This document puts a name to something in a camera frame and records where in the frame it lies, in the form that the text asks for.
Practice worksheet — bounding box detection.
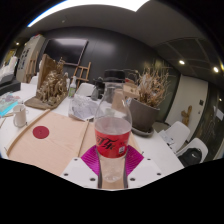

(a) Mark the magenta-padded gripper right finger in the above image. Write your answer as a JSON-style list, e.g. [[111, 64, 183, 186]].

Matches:
[[123, 144, 164, 189]]

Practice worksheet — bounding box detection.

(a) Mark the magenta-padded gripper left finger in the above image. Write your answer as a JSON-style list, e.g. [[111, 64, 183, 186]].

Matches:
[[60, 144, 103, 190]]

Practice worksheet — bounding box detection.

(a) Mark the clear red-labelled drink bottle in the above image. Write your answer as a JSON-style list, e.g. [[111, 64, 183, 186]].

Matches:
[[93, 68, 133, 184]]

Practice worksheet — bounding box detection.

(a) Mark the grey plant saucer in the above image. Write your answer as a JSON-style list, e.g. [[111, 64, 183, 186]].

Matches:
[[131, 125, 155, 138]]

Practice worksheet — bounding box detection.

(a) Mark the tan flat cardboard sheet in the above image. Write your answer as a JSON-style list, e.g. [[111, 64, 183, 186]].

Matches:
[[5, 109, 141, 177]]

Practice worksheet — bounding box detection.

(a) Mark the grey pot with dry plant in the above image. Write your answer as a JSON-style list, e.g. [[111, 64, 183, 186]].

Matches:
[[128, 66, 171, 134]]

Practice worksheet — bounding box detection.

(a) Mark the white chair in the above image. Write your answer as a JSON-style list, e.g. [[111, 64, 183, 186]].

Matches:
[[159, 120, 192, 154], [175, 137, 209, 168], [74, 82, 96, 98]]

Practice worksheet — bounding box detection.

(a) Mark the grey printed newspaper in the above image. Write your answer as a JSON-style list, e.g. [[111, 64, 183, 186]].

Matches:
[[68, 93, 101, 122]]

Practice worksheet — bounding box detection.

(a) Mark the black backpack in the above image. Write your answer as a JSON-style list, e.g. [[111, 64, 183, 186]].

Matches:
[[178, 147, 203, 168]]

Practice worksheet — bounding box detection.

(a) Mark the flat round red coaster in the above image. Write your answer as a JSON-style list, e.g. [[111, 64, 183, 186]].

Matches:
[[32, 125, 51, 140]]

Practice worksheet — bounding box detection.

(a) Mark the wooden figure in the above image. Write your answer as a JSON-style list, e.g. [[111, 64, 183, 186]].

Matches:
[[180, 105, 194, 127]]

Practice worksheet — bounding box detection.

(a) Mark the brown cardboard box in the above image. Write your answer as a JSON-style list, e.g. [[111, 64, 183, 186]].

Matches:
[[123, 81, 141, 100]]

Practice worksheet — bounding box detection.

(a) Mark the wooden easel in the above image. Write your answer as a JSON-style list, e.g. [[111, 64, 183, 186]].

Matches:
[[72, 61, 92, 88], [25, 54, 38, 84]]

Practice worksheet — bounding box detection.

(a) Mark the flat wooden stick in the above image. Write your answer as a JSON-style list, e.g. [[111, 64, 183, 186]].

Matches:
[[1, 112, 16, 119]]

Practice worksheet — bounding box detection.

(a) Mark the black flat box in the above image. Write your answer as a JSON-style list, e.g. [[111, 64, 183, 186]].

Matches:
[[0, 79, 22, 96], [0, 73, 16, 86]]

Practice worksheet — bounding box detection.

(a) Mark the white cabinet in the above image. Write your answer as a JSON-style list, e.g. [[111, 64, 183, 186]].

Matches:
[[15, 34, 47, 84]]

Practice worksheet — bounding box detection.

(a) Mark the long ceiling light strip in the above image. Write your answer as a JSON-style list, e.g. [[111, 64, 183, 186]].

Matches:
[[27, 0, 151, 28]]

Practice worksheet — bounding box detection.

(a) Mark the black wall screen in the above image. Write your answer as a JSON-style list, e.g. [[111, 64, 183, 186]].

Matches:
[[43, 38, 89, 66]]

